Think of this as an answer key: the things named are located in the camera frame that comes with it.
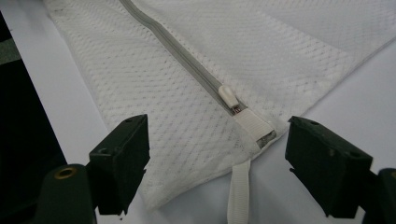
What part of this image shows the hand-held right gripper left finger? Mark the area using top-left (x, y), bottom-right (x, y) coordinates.
top-left (88, 114), bottom-right (151, 217)

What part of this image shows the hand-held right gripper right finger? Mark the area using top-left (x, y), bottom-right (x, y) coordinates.
top-left (284, 116), bottom-right (374, 219)

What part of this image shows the white mesh laundry bag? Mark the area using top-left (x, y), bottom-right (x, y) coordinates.
top-left (43, 0), bottom-right (396, 224)

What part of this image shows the white table cover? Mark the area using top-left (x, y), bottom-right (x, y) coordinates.
top-left (0, 0), bottom-right (396, 224)

